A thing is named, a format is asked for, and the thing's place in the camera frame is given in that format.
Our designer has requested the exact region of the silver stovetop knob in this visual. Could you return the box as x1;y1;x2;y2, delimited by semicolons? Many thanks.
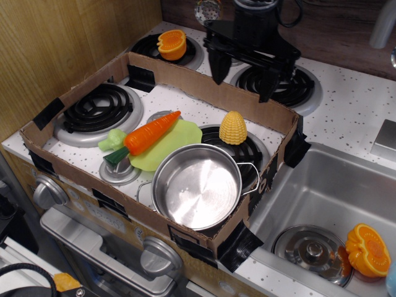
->
99;157;142;186
146;110;181;126

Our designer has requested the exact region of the stainless steel pot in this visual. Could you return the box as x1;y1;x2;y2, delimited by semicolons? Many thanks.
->
149;144;248;231

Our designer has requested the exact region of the cardboard fence with black tape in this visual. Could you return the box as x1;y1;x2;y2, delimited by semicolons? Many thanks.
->
20;53;310;272

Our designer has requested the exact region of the orange toy pumpkin half in sink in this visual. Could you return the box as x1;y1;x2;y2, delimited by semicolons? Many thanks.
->
345;223;392;278

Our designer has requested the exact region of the front left black burner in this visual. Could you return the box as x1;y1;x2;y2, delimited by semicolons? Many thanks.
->
54;84;144;148

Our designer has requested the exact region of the silver oven door handle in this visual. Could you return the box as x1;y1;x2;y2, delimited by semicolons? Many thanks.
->
40;207;183;296

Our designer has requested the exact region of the silver stovetop knob middle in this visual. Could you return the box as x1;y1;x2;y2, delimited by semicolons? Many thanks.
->
146;110;181;126

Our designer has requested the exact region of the orange toy carrot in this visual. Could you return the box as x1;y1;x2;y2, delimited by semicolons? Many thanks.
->
103;111;181;168

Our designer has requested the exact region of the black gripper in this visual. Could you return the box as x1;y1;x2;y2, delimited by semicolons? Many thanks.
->
204;7;301;103

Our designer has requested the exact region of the right silver oven knob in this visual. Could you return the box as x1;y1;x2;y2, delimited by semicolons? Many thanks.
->
140;236;183;278

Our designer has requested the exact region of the orange toy pumpkin half on burner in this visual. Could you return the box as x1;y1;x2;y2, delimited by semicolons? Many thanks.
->
157;29;187;61

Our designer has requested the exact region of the silver faucet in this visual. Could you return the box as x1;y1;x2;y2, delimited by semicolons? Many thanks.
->
369;0;395;49

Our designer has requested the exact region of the silver oven knob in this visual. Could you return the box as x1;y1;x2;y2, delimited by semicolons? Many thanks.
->
33;174;69;210
140;236;183;278

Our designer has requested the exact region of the back right black burner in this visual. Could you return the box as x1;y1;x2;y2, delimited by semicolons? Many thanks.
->
230;66;323;117

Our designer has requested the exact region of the yellow toy corn cob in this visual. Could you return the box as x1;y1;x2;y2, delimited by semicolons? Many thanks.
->
219;111;248;145

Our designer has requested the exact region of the stainless steel sink basin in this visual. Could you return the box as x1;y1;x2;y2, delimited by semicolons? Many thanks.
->
249;144;395;296

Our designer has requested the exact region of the silver faucet base block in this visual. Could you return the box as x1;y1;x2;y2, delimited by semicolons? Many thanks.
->
371;119;395;162

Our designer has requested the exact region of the front right black burner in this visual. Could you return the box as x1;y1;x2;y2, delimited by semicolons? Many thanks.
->
200;124;270;192

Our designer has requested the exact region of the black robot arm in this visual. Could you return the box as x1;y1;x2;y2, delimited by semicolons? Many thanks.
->
204;1;303;103

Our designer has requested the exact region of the hanging metal strainer spoon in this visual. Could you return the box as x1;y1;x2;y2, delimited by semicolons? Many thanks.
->
194;0;223;25

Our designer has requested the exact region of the black burner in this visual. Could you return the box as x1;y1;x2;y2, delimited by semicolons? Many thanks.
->
130;33;204;71
54;84;144;148
230;66;323;117
200;124;270;192

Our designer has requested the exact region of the orange object bottom left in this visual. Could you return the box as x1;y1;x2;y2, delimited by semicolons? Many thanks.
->
53;272;81;292

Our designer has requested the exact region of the silver stovetop knob front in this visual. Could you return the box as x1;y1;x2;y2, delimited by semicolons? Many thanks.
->
99;157;142;186

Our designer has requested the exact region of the left silver oven knob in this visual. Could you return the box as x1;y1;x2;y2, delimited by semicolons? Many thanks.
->
33;174;69;210

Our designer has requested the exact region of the back left black burner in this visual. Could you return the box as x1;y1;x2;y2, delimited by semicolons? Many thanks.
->
130;33;204;71

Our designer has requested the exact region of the green toy broccoli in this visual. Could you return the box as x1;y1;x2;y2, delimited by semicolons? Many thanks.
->
98;129;127;151

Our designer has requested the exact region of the steel pot lid in sink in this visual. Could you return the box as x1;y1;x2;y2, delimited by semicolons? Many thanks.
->
271;225;353;287

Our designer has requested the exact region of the black cable bottom left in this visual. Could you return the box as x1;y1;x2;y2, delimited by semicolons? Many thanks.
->
0;264;57;297

